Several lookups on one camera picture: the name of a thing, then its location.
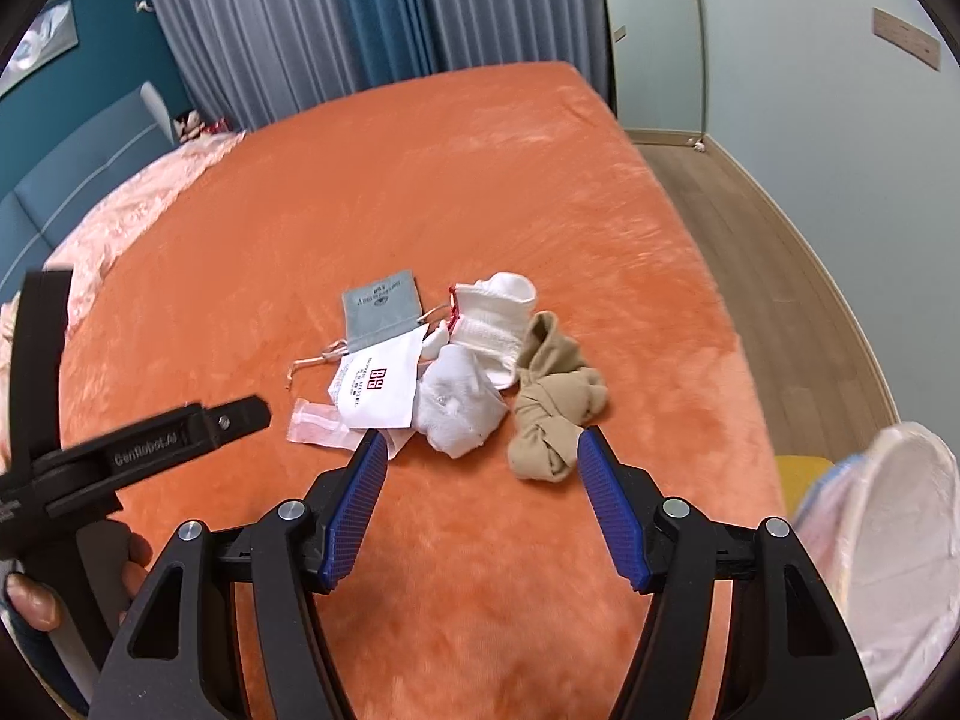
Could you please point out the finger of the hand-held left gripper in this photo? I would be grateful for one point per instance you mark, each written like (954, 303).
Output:
(41, 360)
(240, 416)

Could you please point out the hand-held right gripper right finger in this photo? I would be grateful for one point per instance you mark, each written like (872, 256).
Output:
(611, 510)

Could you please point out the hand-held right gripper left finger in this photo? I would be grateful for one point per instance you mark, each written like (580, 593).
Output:
(352, 510)

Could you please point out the beige knotted stocking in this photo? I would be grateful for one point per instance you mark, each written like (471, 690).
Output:
(551, 405)

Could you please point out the white-lined trash bin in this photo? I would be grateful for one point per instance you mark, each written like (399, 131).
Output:
(900, 540)

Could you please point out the person's left hand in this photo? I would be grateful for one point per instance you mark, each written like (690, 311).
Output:
(34, 604)

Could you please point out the small clear plastic packet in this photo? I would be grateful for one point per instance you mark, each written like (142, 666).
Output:
(319, 424)

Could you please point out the white paper tag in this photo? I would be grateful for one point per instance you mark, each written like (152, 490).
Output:
(375, 390)

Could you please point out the blue padded headboard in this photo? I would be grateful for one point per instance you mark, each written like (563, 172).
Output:
(75, 180)

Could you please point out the pink quilt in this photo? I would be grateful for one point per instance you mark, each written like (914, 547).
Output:
(135, 202)

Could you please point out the yellow stool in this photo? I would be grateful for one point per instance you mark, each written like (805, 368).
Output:
(802, 480)

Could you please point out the white ribbed sock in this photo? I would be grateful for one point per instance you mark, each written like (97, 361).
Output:
(491, 322)

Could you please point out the small doll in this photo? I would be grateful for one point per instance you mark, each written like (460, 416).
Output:
(189, 124)

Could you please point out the orange bed blanket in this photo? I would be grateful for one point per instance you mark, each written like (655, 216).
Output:
(450, 187)

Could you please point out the small white floor object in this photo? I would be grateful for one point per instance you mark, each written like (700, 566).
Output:
(696, 143)

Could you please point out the grey curtain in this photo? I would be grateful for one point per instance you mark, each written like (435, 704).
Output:
(510, 0)
(247, 22)

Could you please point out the blue curtain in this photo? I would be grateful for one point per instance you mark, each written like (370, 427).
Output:
(382, 7)

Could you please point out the standing floor mirror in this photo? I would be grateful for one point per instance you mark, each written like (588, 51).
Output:
(652, 37)

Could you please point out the wall picture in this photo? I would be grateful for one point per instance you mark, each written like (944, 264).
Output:
(41, 41)

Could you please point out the brown wall switch panel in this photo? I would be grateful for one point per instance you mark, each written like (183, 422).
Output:
(906, 39)

